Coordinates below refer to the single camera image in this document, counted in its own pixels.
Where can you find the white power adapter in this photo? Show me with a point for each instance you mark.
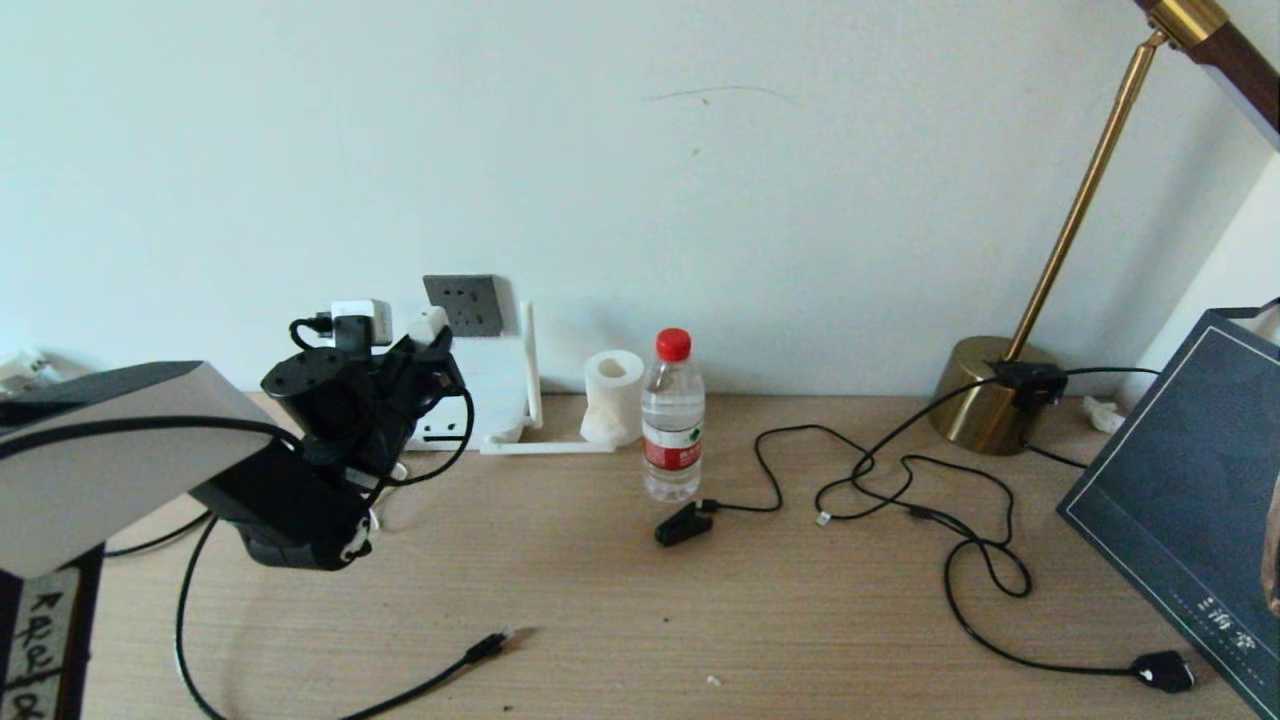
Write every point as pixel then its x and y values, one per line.
pixel 430 325

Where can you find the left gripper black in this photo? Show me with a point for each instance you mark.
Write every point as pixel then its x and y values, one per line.
pixel 380 415

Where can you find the red-capped water bottle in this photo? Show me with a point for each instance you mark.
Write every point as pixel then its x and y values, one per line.
pixel 672 440

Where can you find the black inline switch box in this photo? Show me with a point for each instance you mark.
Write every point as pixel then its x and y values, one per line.
pixel 1028 383

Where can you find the grey wall socket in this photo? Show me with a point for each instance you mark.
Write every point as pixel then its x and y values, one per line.
pixel 470 303

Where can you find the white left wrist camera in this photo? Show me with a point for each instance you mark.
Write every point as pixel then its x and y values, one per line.
pixel 362 320

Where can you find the crumpled white tissue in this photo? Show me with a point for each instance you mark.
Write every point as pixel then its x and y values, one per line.
pixel 1102 414

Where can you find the crumpled clear plastic wrapper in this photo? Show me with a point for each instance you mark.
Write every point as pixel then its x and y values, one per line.
pixel 18 365

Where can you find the white router with antennas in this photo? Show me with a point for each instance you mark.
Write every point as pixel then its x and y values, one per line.
pixel 500 400

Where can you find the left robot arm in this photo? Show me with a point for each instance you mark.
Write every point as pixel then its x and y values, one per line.
pixel 100 460

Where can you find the brass desk lamp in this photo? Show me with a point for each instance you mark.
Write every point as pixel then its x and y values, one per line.
pixel 982 400

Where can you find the white toilet paper roll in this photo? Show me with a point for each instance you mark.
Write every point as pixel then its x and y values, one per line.
pixel 612 400

